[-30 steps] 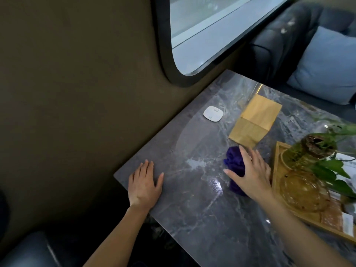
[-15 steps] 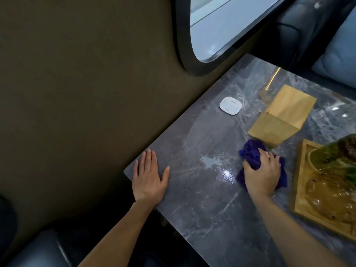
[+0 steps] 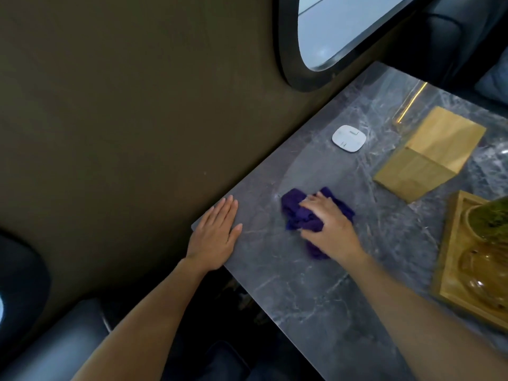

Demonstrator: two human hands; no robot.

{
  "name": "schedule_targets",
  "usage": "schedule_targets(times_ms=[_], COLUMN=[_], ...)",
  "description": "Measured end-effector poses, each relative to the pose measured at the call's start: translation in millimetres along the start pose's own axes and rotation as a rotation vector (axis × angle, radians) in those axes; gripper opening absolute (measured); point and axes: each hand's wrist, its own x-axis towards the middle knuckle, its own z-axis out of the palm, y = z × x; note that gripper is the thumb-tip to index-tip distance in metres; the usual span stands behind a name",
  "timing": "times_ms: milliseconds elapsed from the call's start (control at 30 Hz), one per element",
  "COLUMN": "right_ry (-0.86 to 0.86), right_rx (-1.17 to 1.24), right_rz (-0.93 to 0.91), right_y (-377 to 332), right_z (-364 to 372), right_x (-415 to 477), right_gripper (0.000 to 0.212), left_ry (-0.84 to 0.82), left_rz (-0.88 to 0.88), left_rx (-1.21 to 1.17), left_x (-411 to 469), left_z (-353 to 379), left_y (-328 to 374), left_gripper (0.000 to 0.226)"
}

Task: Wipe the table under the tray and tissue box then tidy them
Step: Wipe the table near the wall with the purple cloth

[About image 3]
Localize person's left hand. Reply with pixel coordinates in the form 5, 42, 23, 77
184, 196, 243, 272

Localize person's right hand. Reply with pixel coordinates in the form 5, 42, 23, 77
298, 191, 368, 267

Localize purple cleaning cloth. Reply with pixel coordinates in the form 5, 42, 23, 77
281, 187, 356, 261

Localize person's right forearm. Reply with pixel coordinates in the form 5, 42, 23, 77
342, 252, 508, 381

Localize person's left forearm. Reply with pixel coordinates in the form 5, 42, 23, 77
71, 258, 223, 381

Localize white square device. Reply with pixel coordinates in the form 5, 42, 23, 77
332, 125, 367, 155

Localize person's dark trousers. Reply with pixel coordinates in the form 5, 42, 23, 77
165, 339, 318, 381

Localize wooden tray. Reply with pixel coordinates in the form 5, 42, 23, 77
431, 190, 508, 334

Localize slanted wooden block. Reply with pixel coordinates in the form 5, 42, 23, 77
373, 106, 487, 204

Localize clear glass teapot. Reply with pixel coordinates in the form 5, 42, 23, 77
457, 241, 508, 314

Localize green moss plant bowl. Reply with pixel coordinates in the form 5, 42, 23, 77
464, 195, 508, 247

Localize black-framed oval window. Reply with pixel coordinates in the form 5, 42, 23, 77
275, 0, 439, 93

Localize grey bench seat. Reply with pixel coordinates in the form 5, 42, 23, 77
0, 297, 114, 381

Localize dark rounded seat back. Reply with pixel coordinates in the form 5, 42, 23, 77
0, 229, 52, 355

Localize grey-blue cushion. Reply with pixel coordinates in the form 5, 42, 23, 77
473, 47, 508, 106

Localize dark upholstered seat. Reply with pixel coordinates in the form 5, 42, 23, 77
391, 0, 508, 115

